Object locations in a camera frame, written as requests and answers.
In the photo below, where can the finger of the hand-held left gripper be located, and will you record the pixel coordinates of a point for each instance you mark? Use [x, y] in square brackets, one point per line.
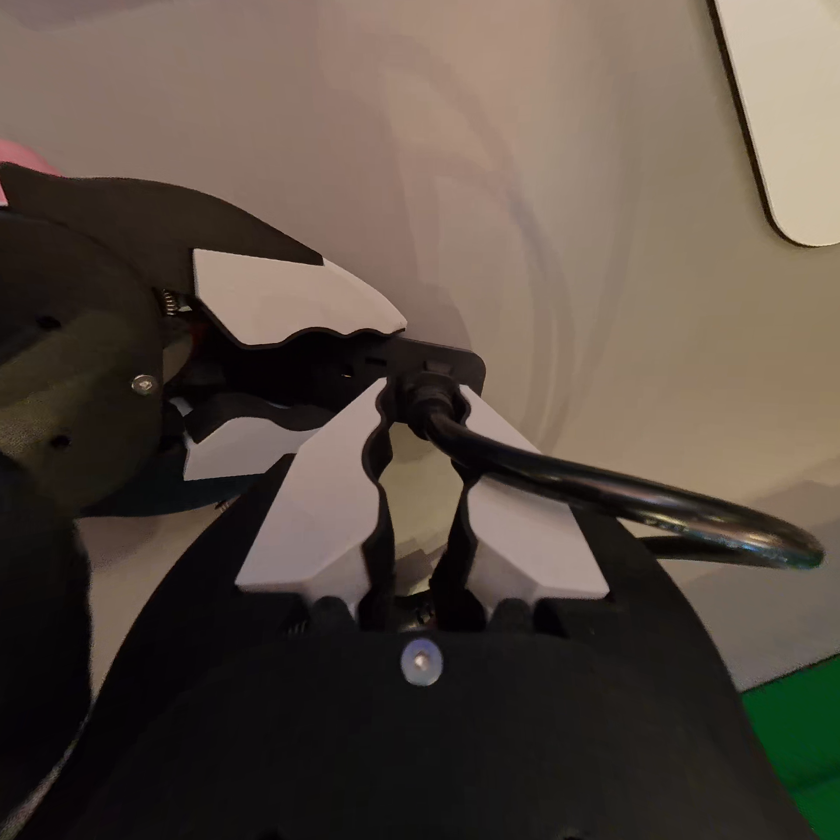
[282, 295]
[229, 453]

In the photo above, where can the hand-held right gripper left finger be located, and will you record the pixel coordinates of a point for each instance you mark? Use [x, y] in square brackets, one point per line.
[315, 512]

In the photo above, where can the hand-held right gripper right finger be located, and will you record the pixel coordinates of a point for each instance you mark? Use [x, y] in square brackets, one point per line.
[531, 544]

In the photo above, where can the black power strip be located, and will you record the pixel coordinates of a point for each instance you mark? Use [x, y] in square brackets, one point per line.
[407, 351]

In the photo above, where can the green storage bin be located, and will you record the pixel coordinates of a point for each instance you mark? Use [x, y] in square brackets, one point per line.
[800, 754]

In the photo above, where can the white flat stand base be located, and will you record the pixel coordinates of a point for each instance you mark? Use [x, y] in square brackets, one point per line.
[787, 98]

